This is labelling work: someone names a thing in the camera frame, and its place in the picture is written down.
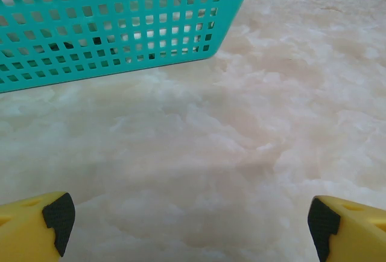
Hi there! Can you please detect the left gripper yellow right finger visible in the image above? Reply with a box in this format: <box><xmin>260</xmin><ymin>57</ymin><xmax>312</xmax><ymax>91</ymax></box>
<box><xmin>307</xmin><ymin>194</ymin><xmax>386</xmax><ymax>262</ymax></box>

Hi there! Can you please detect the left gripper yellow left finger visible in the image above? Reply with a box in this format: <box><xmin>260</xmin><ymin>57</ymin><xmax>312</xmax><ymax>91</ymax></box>
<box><xmin>0</xmin><ymin>191</ymin><xmax>75</xmax><ymax>262</ymax></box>

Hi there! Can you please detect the teal plastic mesh basket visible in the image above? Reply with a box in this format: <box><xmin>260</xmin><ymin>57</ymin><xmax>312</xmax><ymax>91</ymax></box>
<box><xmin>0</xmin><ymin>0</ymin><xmax>259</xmax><ymax>94</ymax></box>

